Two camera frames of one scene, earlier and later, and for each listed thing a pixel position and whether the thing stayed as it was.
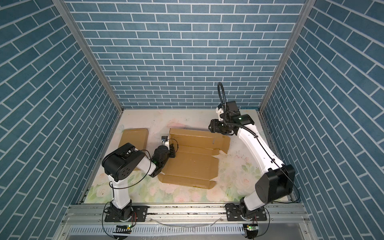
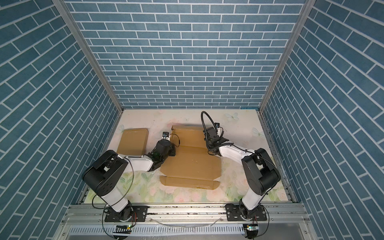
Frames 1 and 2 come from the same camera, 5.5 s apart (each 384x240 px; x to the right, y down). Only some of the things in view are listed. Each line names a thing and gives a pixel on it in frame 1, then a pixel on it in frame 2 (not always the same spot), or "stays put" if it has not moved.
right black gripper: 214,127 -> 208,143
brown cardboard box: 137,137 stays put
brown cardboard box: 195,164 stays put
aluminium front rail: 94,214 stays put
